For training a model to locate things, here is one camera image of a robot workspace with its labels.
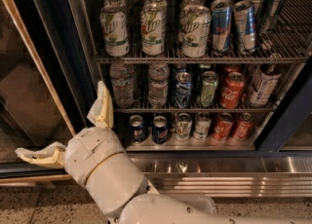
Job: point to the water bottle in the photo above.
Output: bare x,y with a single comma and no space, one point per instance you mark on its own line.
122,80
158,83

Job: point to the glass fridge door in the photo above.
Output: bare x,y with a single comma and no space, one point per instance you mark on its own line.
47,77

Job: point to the right Red Bull can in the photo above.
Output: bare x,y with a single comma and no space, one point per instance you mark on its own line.
244,26

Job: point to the left 7up can bottom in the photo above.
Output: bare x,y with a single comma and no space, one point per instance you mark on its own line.
183,124

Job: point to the coca-cola can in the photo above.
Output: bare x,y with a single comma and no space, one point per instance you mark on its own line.
223,126
243,127

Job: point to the red Coca-Cola can middle shelf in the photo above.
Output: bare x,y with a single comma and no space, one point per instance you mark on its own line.
231,90

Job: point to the top wire shelf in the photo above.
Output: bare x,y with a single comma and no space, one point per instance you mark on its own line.
283,45

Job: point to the left Pepsi can bottom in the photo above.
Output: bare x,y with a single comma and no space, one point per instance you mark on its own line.
137,128

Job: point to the white tilted can middle shelf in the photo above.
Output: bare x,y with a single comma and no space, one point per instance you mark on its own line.
263,83

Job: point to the blue Pepsi can middle shelf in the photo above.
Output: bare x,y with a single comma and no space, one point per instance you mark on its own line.
183,89

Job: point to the red bull can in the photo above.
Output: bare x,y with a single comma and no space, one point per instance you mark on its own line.
244,26
221,25

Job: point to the right water bottle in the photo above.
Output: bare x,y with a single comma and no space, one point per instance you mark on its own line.
158,83

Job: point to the left Red Bull can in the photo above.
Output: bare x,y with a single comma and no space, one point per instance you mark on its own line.
221,25

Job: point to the left water bottle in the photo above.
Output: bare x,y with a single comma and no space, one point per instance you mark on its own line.
122,80

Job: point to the steel fridge base grille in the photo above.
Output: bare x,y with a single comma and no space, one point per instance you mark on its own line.
288,177

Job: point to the green soda can middle shelf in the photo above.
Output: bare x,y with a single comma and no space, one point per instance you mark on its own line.
208,88

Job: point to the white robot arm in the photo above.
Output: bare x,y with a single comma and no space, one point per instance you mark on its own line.
125,196

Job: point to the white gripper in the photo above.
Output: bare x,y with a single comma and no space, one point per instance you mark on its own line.
92,151

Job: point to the right Pepsi can bottom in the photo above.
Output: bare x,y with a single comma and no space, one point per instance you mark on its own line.
159,129

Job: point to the right Coca-Cola can bottom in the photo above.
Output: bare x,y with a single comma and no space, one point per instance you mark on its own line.
243,127

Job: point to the clear plastic bin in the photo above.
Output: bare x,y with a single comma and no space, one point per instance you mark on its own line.
203,203

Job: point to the left Coca-Cola can bottom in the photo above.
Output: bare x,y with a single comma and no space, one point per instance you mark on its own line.
223,126

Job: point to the right 7up can bottom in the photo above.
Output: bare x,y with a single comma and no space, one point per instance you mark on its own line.
203,122

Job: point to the pepsi can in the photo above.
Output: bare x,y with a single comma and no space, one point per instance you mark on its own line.
159,129
137,128

